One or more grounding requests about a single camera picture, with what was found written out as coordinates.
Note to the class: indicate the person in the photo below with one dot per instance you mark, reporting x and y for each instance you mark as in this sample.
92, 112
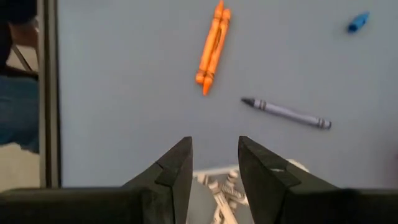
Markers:
18, 109

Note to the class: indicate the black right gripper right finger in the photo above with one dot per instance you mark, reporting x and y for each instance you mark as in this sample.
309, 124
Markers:
311, 207

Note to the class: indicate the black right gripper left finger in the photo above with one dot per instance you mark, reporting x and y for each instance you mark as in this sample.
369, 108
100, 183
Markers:
124, 207

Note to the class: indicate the blue-grey crayon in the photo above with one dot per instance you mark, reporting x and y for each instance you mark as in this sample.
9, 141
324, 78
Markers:
286, 112

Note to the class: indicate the small blue crayon piece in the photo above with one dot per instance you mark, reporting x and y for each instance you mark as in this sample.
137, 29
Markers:
357, 22

